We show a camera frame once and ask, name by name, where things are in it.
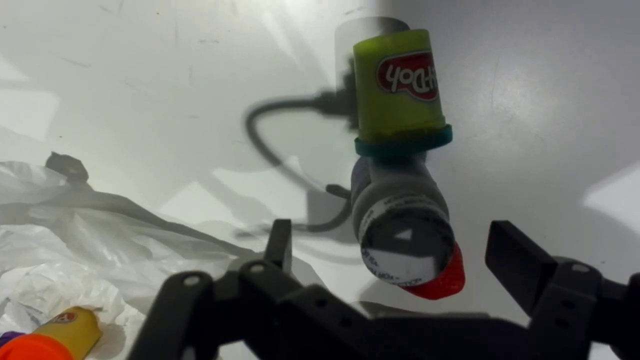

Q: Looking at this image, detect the white pill bottle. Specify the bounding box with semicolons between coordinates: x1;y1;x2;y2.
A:
349;157;461;289

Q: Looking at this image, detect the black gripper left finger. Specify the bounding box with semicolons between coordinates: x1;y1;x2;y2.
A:
126;218;428;360

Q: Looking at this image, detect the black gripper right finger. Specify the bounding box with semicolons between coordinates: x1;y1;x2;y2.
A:
485;221;640;360

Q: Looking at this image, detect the clear plastic bag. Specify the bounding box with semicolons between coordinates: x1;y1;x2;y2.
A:
0;151;271;338

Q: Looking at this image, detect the yellow lid dough tub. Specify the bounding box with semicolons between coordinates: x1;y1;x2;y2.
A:
30;305;104;360

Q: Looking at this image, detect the green dough tub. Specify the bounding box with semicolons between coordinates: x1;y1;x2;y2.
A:
351;28;454;161

